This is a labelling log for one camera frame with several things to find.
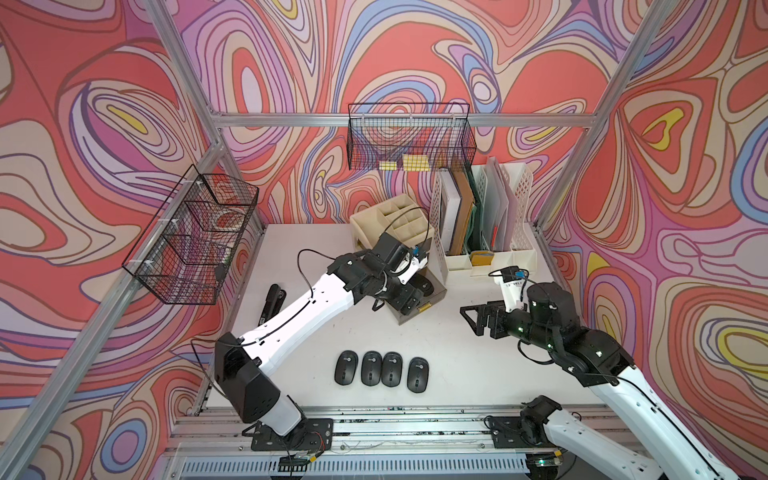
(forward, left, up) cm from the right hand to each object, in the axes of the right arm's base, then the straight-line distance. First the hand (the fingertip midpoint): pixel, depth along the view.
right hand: (476, 316), depth 69 cm
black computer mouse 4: (-4, +20, -21) cm, 29 cm away
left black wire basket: (+17, +72, +7) cm, 74 cm away
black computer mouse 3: (-4, +26, -21) cm, 34 cm away
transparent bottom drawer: (+19, +4, -18) cm, 26 cm away
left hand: (+8, +14, -1) cm, 16 cm away
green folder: (+32, -7, -2) cm, 33 cm away
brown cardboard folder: (+37, -5, -1) cm, 37 cm away
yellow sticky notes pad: (+47, +10, +11) cm, 50 cm away
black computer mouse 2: (-3, +33, -21) cm, 40 cm away
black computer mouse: (+23, +9, -19) cm, 31 cm away
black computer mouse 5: (-6, +13, -22) cm, 26 cm away
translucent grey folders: (+32, -12, +5) cm, 35 cm away
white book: (+38, 0, +2) cm, 38 cm away
